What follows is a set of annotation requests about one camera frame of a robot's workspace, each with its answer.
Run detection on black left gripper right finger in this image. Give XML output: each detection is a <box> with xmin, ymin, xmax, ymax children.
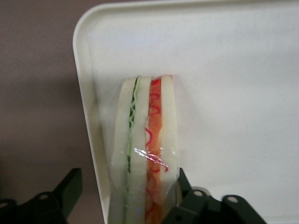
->
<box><xmin>163</xmin><ymin>168</ymin><xmax>268</xmax><ymax>224</ymax></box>

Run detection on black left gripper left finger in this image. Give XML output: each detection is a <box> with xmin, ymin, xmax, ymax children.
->
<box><xmin>0</xmin><ymin>168</ymin><xmax>83</xmax><ymax>224</ymax></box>

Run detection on triangle sandwich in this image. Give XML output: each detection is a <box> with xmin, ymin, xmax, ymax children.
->
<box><xmin>109</xmin><ymin>74</ymin><xmax>182</xmax><ymax>224</ymax></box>

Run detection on beige plastic serving tray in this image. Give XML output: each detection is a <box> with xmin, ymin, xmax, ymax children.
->
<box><xmin>73</xmin><ymin>0</ymin><xmax>299</xmax><ymax>224</ymax></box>

